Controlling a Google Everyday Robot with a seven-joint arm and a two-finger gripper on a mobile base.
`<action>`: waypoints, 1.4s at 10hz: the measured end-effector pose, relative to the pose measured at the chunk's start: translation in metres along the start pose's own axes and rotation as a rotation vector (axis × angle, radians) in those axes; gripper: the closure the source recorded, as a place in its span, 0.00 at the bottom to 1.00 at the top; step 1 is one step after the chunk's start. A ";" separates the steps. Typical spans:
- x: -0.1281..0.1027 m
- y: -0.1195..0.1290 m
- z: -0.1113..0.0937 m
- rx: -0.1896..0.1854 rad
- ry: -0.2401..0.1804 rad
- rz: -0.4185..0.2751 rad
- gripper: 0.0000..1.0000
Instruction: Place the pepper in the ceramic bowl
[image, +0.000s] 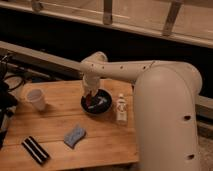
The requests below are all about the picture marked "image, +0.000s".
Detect black equipment with cables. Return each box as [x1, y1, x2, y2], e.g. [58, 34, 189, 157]
[0, 54, 18, 150]

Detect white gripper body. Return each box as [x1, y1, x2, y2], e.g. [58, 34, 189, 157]
[82, 75, 99, 96]

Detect metal window frame rail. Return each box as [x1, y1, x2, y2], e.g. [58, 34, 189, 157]
[0, 0, 213, 49]

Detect small white bottle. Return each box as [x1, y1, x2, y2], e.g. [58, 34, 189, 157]
[116, 93, 127, 123]

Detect blue sponge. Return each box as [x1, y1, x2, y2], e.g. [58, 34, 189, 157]
[64, 125, 86, 149]

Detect black striped block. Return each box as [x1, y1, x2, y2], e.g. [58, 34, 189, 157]
[21, 136, 50, 165]

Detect black ceramic bowl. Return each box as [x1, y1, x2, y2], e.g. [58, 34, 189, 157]
[81, 89, 112, 115]

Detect red pepper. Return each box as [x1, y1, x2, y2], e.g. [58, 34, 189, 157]
[86, 94, 92, 107]

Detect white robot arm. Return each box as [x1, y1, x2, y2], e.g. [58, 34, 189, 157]
[80, 52, 202, 171]

